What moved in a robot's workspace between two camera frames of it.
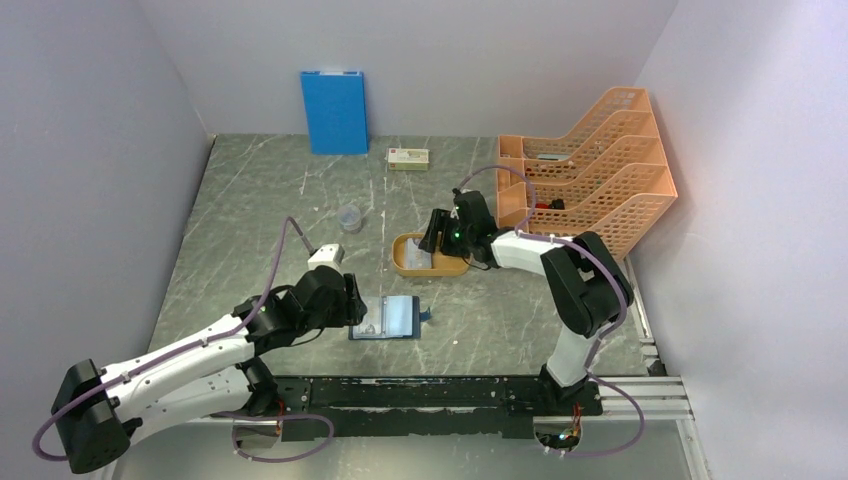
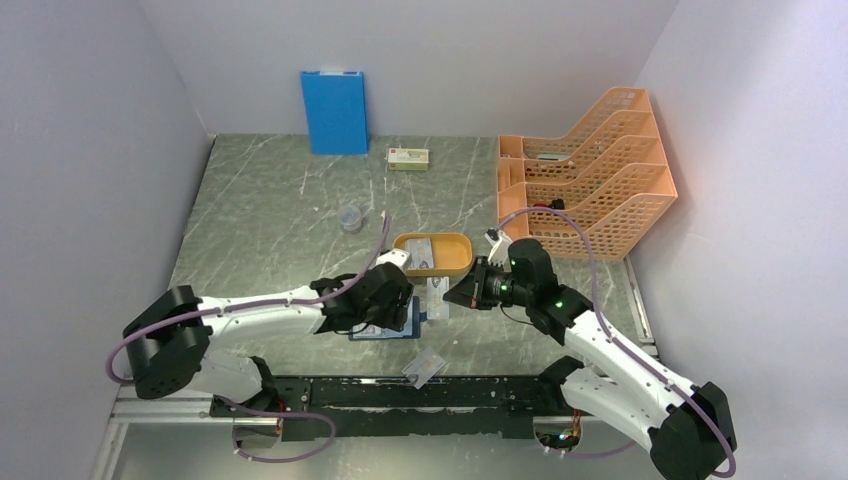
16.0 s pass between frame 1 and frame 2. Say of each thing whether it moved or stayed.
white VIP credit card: stayed
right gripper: moved
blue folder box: stayed
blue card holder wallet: stayed
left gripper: moved
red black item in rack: stayed
